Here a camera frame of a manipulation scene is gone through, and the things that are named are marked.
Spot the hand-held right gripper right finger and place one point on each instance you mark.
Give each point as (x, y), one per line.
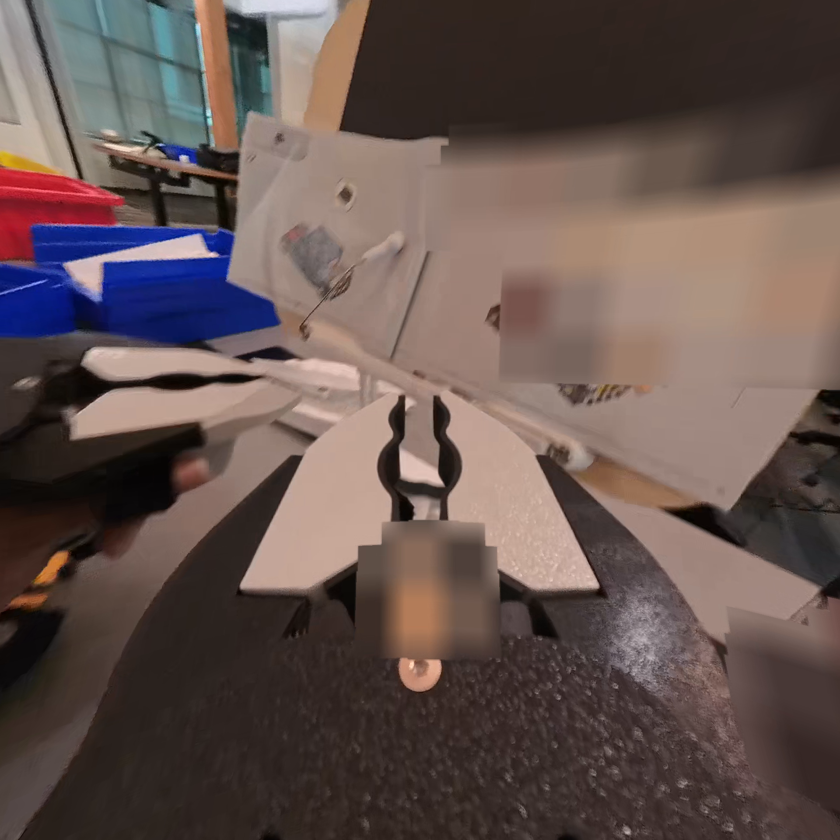
(518, 512)

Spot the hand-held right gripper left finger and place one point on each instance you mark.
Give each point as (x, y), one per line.
(328, 499)

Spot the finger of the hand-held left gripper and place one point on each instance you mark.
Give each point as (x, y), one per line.
(151, 364)
(170, 407)

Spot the grey desk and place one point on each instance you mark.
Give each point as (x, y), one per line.
(59, 722)

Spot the person's left hand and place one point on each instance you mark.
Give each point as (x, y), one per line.
(191, 474)

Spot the blue plastic bin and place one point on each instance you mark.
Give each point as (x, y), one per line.
(190, 302)
(33, 302)
(98, 239)

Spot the white paper sheet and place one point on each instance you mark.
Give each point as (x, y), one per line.
(131, 259)

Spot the white book stand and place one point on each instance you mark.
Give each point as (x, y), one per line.
(328, 374)

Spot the red plastic bin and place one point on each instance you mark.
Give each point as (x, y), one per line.
(46, 216)

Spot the wooden background table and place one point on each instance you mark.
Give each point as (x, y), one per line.
(170, 167)

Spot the small blue bin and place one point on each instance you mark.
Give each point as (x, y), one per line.
(178, 152)

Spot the black bag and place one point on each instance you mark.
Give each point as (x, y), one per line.
(216, 159)

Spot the instruction booklet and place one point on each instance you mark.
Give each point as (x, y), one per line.
(289, 197)

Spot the black tripod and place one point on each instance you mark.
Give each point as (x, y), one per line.
(152, 139)

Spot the yellow plastic bin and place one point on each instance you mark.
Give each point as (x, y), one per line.
(23, 161)

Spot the wooden pillar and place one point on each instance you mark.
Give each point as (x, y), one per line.
(216, 72)

